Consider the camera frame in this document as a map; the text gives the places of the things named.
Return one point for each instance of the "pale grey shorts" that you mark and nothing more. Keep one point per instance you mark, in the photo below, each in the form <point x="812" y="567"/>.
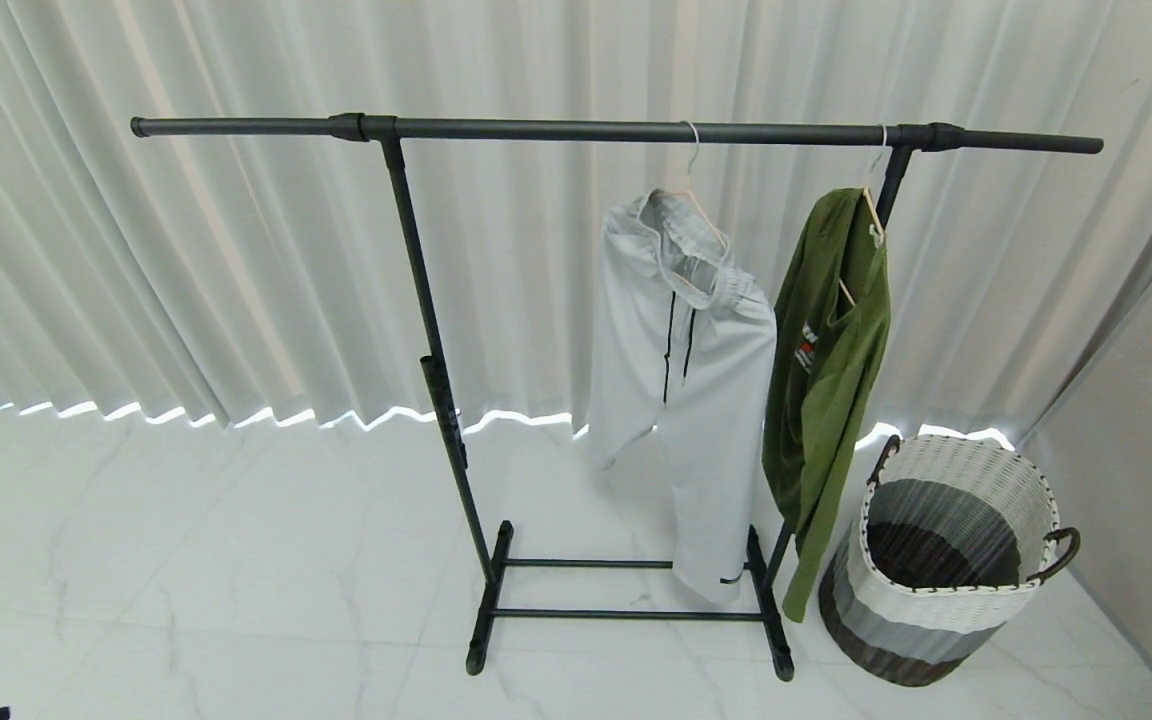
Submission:
<point x="716" y="420"/>

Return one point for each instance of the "green garment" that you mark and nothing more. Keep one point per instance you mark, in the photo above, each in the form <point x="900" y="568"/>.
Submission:
<point x="826" y="400"/>

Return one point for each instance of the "pink clothes hanger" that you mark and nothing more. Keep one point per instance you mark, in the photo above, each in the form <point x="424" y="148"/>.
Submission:
<point x="693" y="150"/>
<point x="871" y="210"/>

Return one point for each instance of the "black clothes rack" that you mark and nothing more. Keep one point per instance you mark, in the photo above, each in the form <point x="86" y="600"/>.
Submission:
<point x="536" y="130"/>

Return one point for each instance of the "white laundry basket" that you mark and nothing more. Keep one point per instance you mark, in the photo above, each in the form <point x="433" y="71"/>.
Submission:
<point x="956" y="470"/>

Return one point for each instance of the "white curtain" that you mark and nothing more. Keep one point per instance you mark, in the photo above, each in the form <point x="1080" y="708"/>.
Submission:
<point x="236" y="250"/>

